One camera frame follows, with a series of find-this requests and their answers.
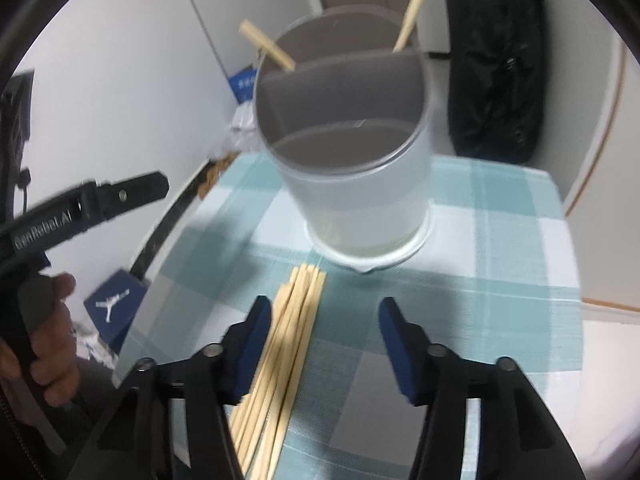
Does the white plastic bag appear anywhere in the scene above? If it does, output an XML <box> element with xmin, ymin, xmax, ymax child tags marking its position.
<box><xmin>210</xmin><ymin>102</ymin><xmax>261</xmax><ymax>161</ymax></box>

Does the grey white utensil holder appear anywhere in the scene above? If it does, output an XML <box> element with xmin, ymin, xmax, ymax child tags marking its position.
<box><xmin>252</xmin><ymin>5</ymin><xmax>433</xmax><ymax>276</ymax></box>

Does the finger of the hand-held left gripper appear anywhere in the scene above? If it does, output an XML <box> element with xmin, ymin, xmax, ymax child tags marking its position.
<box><xmin>82</xmin><ymin>171</ymin><xmax>170</xmax><ymax>223</ymax></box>

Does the teal checked tablecloth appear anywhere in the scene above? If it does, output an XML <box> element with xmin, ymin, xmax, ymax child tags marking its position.
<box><xmin>112</xmin><ymin>152</ymin><xmax>583</xmax><ymax>480</ymax></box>

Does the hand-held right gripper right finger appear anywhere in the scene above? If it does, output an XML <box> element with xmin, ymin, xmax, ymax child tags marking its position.
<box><xmin>378</xmin><ymin>297</ymin><xmax>586</xmax><ymax>480</ymax></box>

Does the brown slipper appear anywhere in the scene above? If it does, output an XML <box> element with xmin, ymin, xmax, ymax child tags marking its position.
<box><xmin>197</xmin><ymin>157</ymin><xmax>236</xmax><ymax>201</ymax></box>

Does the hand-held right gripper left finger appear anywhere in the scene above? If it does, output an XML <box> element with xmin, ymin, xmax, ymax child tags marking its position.
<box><xmin>75</xmin><ymin>296</ymin><xmax>273</xmax><ymax>480</ymax></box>

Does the wooden chopstick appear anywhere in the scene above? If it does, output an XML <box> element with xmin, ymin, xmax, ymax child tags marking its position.
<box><xmin>239</xmin><ymin>20</ymin><xmax>297</xmax><ymax>72</ymax></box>
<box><xmin>392</xmin><ymin>0</ymin><xmax>430</xmax><ymax>53</ymax></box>

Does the blue shoe box white logo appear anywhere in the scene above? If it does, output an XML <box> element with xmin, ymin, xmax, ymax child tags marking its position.
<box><xmin>83</xmin><ymin>269</ymin><xmax>151</xmax><ymax>356</ymax></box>

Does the person's left hand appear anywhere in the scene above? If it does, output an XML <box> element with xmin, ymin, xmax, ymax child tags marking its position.
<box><xmin>0</xmin><ymin>273</ymin><xmax>81</xmax><ymax>408</ymax></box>

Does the black gripper strap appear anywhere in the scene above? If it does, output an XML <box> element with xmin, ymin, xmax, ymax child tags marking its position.
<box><xmin>0</xmin><ymin>72</ymin><xmax>35</xmax><ymax>206</ymax></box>

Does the pile of wooden chopsticks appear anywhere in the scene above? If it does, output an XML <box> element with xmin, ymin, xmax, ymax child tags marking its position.
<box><xmin>227</xmin><ymin>264</ymin><xmax>328</xmax><ymax>480</ymax></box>

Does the tangled white cable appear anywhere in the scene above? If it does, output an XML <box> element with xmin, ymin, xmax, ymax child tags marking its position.
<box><xmin>75</xmin><ymin>325</ymin><xmax>120</xmax><ymax>370</ymax></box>

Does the black backpack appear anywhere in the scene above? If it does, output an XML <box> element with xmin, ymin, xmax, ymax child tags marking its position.
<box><xmin>445</xmin><ymin>0</ymin><xmax>546</xmax><ymax>165</ymax></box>

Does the blue cardboard box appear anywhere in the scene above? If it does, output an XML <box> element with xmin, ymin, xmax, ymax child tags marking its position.
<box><xmin>227</xmin><ymin>64</ymin><xmax>258</xmax><ymax>106</ymax></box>

